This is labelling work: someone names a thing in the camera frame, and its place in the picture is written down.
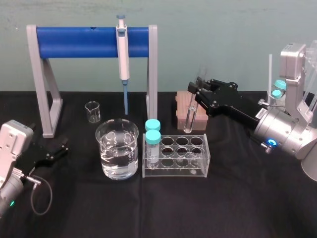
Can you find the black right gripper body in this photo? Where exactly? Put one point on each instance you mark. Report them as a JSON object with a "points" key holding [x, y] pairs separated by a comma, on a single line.
{"points": [[230, 101]]}

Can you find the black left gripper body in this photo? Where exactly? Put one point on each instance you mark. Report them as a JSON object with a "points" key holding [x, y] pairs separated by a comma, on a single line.
{"points": [[34, 156]]}

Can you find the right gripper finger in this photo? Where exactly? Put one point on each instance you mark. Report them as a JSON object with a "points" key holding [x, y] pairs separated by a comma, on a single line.
{"points": [[201, 100], [220, 83]]}

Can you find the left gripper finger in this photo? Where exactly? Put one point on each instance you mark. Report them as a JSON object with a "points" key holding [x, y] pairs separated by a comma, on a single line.
{"points": [[57, 153], [64, 143]]}

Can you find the clear glass test tube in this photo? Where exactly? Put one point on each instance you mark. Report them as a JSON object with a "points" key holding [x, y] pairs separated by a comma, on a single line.
{"points": [[189, 120]]}

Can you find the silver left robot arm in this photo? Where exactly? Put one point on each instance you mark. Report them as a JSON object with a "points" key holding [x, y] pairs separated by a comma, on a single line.
{"points": [[12, 141]]}

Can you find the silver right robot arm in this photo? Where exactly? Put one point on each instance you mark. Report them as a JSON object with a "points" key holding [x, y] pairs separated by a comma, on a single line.
{"points": [[284, 131]]}

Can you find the small empty glass beaker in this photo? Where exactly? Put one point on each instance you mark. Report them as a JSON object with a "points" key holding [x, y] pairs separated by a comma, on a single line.
{"points": [[92, 115]]}

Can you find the teal capped sample tube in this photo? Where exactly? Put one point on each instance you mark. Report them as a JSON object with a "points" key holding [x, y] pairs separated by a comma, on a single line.
{"points": [[152, 124], [276, 94], [153, 138], [280, 84]]}

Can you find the large glass beaker with water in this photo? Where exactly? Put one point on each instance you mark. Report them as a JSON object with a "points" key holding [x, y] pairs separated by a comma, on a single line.
{"points": [[116, 156]]}

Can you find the clear acrylic test tube rack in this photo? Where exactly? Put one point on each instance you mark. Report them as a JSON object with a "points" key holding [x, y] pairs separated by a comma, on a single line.
{"points": [[198, 158]]}

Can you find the brown wooden block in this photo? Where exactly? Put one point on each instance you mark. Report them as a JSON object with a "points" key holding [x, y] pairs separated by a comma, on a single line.
{"points": [[181, 111]]}

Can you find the thin white rod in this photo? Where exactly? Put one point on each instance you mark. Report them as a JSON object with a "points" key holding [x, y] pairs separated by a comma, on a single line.
{"points": [[270, 74]]}

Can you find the clear plastic panel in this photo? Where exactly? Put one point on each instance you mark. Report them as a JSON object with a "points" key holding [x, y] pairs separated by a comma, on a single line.
{"points": [[312, 74]]}

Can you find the white and blue pipette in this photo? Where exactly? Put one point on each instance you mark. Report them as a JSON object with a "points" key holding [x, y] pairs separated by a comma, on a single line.
{"points": [[123, 62]]}

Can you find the blue and grey pipette stand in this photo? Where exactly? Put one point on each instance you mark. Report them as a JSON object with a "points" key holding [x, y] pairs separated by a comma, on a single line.
{"points": [[74, 42]]}

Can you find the black table cloth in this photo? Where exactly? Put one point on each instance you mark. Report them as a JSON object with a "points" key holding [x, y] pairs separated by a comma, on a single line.
{"points": [[173, 205]]}

